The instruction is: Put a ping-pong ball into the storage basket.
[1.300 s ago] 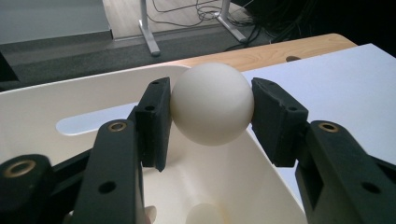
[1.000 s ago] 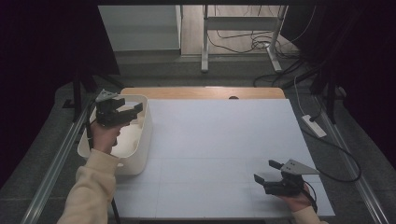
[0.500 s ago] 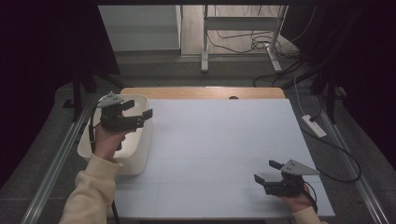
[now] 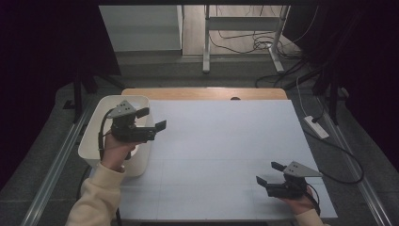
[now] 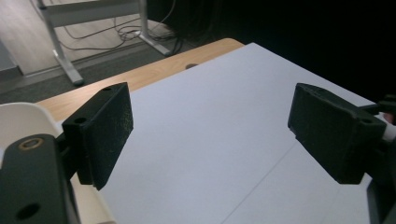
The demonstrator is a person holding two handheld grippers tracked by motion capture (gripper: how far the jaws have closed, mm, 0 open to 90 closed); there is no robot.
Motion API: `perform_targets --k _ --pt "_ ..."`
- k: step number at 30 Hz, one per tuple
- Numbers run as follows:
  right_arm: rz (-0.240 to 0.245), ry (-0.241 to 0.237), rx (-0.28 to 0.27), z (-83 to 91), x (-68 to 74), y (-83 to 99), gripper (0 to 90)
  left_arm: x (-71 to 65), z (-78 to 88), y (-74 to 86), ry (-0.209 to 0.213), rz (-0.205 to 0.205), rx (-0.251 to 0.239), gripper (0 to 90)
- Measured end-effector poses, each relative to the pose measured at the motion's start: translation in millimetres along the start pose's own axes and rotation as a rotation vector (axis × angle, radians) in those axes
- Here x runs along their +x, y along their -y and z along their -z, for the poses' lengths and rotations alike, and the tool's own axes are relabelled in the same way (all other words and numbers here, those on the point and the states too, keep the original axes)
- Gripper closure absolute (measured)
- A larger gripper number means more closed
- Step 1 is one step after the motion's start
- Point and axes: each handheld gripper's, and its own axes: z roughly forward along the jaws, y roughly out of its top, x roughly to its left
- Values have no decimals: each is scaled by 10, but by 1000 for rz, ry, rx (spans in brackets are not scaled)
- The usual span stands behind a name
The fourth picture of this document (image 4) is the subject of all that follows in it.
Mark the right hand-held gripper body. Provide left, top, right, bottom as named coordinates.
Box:
left=266, top=161, right=324, bottom=200

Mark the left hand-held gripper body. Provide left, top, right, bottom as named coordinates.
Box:
left=107, top=100, right=157, bottom=144

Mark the white plastic bin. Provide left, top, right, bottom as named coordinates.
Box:
left=77, top=94, right=155, bottom=178

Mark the person's right hand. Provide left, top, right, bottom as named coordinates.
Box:
left=281, top=185, right=316, bottom=216

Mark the person's left hand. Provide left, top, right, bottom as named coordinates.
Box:
left=100, top=131, right=142, bottom=173

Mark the white foam board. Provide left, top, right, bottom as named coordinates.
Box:
left=72, top=99, right=339, bottom=220

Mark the white power strip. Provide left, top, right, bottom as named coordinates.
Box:
left=303, top=115, right=330, bottom=140

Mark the black stand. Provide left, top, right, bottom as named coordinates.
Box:
left=64, top=67, right=126, bottom=125
left=313, top=62, right=342, bottom=126

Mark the white cabinet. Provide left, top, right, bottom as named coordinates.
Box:
left=99, top=4, right=184, bottom=57

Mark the left hand-held gripper black cable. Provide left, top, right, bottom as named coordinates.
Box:
left=97, top=107, right=116, bottom=162

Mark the hand-held gripper black cable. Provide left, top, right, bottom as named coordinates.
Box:
left=97, top=107, right=116, bottom=162
left=303, top=183, right=322, bottom=217

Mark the right hand-held gripper black cable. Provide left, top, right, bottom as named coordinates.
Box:
left=303, top=183, right=322, bottom=217

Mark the black power strip cable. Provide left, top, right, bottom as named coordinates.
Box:
left=302, top=128, right=365, bottom=186

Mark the aluminium rail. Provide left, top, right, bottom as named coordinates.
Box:
left=20, top=97, right=95, bottom=226
left=316, top=97, right=393, bottom=226

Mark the tangle of black cables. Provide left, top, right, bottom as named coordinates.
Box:
left=208, top=6, right=314, bottom=89

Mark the white metal desk frame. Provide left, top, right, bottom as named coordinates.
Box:
left=201, top=4, right=291, bottom=74

